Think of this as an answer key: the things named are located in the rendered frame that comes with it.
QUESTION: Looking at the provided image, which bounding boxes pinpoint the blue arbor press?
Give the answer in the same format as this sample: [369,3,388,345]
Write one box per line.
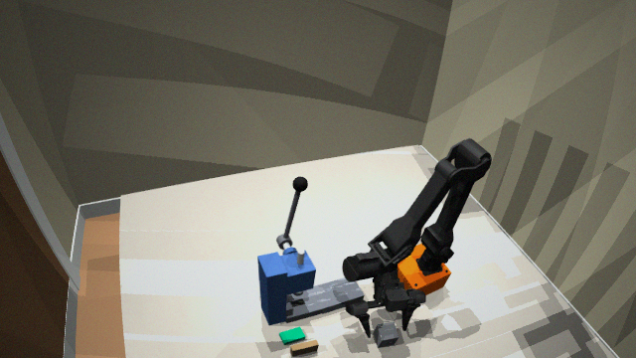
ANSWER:
[257,176,365,326]

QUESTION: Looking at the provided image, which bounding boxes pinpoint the green flat block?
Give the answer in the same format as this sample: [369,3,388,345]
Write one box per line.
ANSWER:
[279,327,306,345]

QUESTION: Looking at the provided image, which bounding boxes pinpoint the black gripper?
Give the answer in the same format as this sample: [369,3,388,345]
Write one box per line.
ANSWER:
[345,273,426,338]

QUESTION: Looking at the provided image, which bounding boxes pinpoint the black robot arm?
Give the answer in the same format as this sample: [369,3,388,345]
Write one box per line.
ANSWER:
[343,138,492,312]

